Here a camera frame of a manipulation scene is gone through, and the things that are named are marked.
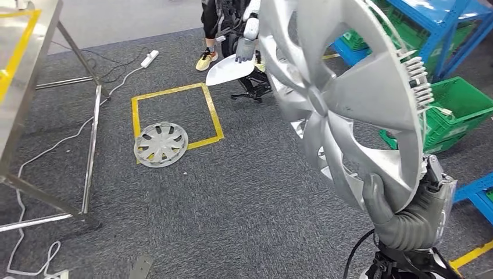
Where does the person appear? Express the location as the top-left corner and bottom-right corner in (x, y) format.
(195, 0), (232, 73)

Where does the second robot grey hand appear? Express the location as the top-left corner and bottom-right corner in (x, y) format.
(235, 37), (256, 63)

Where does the white power cable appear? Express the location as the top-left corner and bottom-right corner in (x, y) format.
(5, 65), (145, 279)

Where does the green plastic crate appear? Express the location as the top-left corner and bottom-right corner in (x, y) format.
(341, 0), (476, 76)
(379, 125), (480, 155)
(421, 76), (493, 145)

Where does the white charger with black cable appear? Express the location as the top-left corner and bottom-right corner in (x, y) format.
(425, 105), (455, 118)

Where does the silver plastic hubcap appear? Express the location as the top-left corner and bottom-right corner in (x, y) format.
(258, 0), (434, 214)
(133, 121), (190, 169)

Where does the white power strip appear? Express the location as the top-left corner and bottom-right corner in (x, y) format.
(140, 50), (160, 69)

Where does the yellow tape on steel table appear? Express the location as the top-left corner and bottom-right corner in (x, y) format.
(0, 9), (42, 104)

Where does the stainless steel table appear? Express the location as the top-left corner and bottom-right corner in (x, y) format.
(0, 0), (112, 234)

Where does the white plastic mirror cover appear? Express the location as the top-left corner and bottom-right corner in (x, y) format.
(205, 53), (256, 87)

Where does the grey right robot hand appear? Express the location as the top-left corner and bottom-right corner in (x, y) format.
(362, 153), (458, 248)

